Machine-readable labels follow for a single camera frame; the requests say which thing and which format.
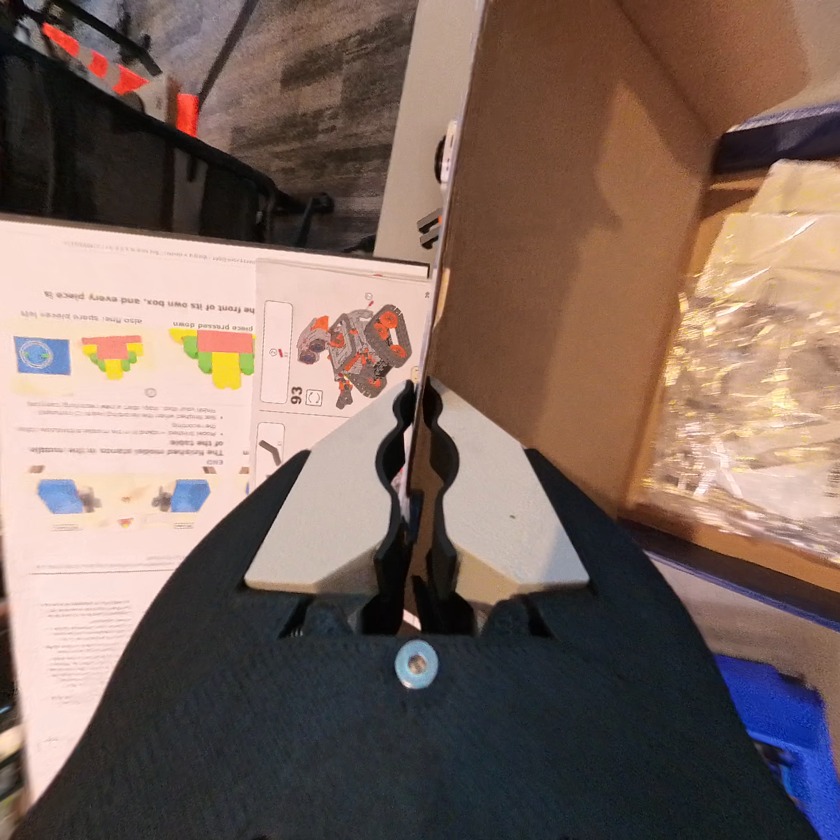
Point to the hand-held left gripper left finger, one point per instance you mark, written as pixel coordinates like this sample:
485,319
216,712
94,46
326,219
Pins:
328,518

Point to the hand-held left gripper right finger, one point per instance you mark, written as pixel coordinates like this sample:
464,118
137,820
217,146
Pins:
512,525

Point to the blue toy set box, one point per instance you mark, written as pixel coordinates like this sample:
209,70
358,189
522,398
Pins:
558,262

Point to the blue plastic bin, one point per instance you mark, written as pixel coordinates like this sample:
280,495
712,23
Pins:
787,722

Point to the white instruction sheet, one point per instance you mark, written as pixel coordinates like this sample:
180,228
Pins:
131,420

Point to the toy instruction booklet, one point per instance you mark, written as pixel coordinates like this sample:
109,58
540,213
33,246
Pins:
341,289

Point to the pile of plastic parts bags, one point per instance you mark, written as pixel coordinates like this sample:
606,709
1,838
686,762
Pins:
754,361

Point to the orange plastic cylinder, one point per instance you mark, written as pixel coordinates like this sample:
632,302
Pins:
187,115

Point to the orange striped barrier bar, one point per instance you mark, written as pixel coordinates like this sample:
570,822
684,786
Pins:
98,62

